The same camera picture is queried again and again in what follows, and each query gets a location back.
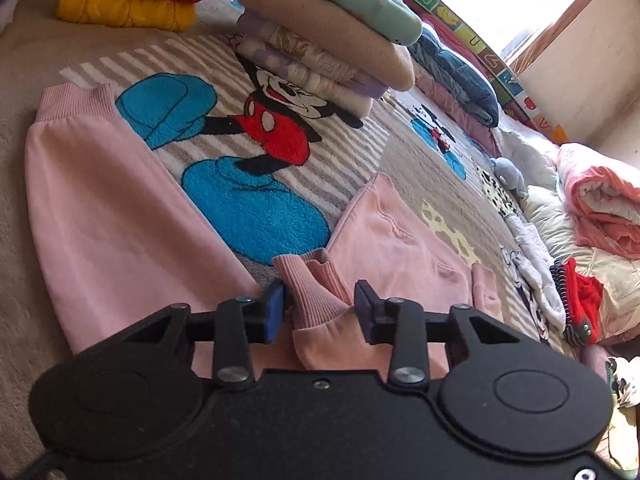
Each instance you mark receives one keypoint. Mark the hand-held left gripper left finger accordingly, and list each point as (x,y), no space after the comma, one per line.
(273,310)

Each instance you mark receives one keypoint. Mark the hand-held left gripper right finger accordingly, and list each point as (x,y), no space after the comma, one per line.
(364,312)

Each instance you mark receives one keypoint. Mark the pink ribbed-cuff garment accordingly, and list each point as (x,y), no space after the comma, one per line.
(100,200)

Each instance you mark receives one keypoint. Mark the cartoon mouse printed blanket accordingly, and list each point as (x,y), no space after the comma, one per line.
(350,160)

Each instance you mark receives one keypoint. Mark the white fluffy garment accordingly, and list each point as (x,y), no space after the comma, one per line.
(535,260)

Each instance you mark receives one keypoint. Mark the black white striped cloth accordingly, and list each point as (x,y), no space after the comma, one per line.
(560,290)

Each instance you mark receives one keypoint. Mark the grey plush toy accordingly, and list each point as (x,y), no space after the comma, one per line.
(510,175)

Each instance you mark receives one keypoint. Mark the cream quilt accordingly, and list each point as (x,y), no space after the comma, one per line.
(550,215)

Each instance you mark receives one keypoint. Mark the mauve garment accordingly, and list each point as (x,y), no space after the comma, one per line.
(450,110)

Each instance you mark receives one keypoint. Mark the red garment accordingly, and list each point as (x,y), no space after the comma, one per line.
(585,295)

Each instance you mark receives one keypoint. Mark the white duvet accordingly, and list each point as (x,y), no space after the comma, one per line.
(537,160)

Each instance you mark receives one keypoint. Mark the lavender printed folded garment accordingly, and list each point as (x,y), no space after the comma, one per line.
(310,65)

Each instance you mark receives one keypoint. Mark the navy blue garment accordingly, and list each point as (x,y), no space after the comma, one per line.
(460,80)

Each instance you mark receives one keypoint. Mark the pink and white quilt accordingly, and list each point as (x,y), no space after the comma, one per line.
(600,195)

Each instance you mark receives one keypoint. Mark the black white patterned cloth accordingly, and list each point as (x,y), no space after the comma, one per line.
(622,380)

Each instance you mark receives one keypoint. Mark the colourful alphabet play mat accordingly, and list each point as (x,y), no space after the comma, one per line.
(505,80)

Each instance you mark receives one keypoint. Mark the beige folded sweater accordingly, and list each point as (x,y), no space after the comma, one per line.
(340,35)

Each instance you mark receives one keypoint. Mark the mint green folded garment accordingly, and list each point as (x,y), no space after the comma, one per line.
(360,0)

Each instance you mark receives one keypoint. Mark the yellow knit sweater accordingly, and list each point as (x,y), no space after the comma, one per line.
(125,10)

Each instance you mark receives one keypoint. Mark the wooden framed window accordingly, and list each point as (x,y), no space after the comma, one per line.
(500,0)

